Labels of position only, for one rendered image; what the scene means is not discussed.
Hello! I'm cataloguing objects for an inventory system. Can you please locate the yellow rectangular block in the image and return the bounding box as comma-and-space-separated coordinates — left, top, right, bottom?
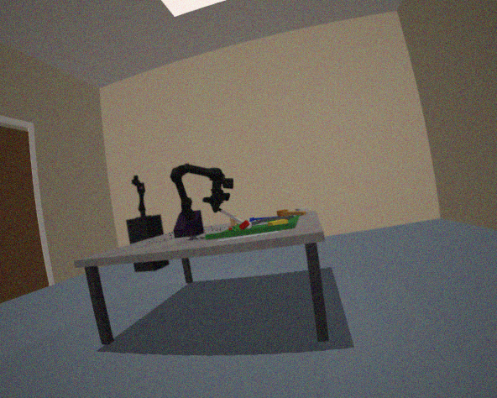
268, 219, 288, 226

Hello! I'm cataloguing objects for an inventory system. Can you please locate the green flat mat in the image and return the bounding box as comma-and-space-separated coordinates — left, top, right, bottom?
222, 216, 299, 233

